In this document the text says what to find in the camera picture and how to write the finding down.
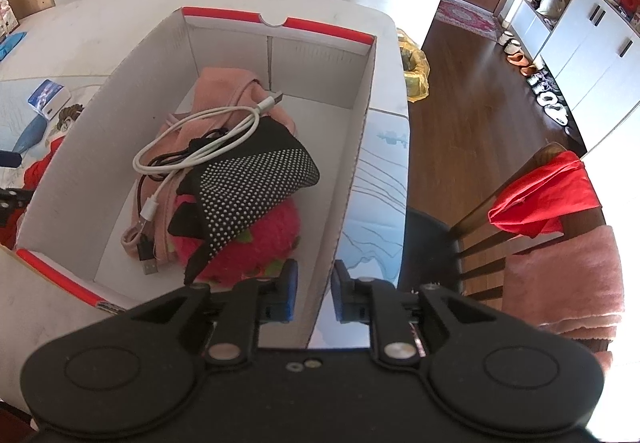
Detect pink fuzzy plush toy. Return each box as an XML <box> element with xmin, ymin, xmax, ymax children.
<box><xmin>168</xmin><ymin>194</ymin><xmax>300</xmax><ymax>288</ymax></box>

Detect red cloth garment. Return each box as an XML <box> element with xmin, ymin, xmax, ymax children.
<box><xmin>1</xmin><ymin>136</ymin><xmax>64</xmax><ymax>249</ymax></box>

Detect red white cardboard box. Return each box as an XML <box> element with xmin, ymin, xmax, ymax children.
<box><xmin>16</xmin><ymin>7</ymin><xmax>378</xmax><ymax>348</ymax></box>

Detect black white dotted cloth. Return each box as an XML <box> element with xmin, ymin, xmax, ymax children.
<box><xmin>176</xmin><ymin>117</ymin><xmax>320</xmax><ymax>284</ymax></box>

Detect white usb cable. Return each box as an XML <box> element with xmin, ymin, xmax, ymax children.
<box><xmin>131</xmin><ymin>91</ymin><xmax>286</xmax><ymax>223</ymax></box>

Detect small blue card box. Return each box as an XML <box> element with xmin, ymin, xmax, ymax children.
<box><xmin>27</xmin><ymin>79</ymin><xmax>70</xmax><ymax>120</ymax></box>

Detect black seat cushion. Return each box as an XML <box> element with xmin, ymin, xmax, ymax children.
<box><xmin>397</xmin><ymin>208</ymin><xmax>462</xmax><ymax>293</ymax></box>

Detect blue cloth on table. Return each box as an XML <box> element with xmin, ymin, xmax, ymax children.
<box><xmin>0</xmin><ymin>32</ymin><xmax>26</xmax><ymax>62</ymax></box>

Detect small cardboard box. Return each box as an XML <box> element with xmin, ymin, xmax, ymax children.
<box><xmin>9</xmin><ymin>0</ymin><xmax>55</xmax><ymax>21</ymax></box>

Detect wooden chair with towels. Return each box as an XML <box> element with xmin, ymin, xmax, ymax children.
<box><xmin>451</xmin><ymin>143</ymin><xmax>625</xmax><ymax>368</ymax></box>

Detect pink towel on chair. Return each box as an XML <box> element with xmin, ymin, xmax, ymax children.
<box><xmin>501</xmin><ymin>225</ymin><xmax>625</xmax><ymax>342</ymax></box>

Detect yellow plastic bag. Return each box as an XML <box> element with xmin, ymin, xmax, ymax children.
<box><xmin>397</xmin><ymin>28</ymin><xmax>431</xmax><ymax>103</ymax></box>

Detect red cloth on chair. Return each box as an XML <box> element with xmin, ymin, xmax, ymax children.
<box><xmin>487</xmin><ymin>151</ymin><xmax>600</xmax><ymax>238</ymax></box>

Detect white black shoes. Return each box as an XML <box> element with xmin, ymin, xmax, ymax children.
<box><xmin>525</xmin><ymin>68</ymin><xmax>570</xmax><ymax>128</ymax></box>

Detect orange slippers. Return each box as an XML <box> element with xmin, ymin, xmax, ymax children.
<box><xmin>506</xmin><ymin>51</ymin><xmax>539</xmax><ymax>78</ymax></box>

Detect red patterned rug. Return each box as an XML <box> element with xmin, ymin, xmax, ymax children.
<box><xmin>435</xmin><ymin>0</ymin><xmax>502</xmax><ymax>41</ymax></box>

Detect white cabinet row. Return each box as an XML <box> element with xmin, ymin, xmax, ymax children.
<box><xmin>538</xmin><ymin>0</ymin><xmax>639</xmax><ymax>155</ymax></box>

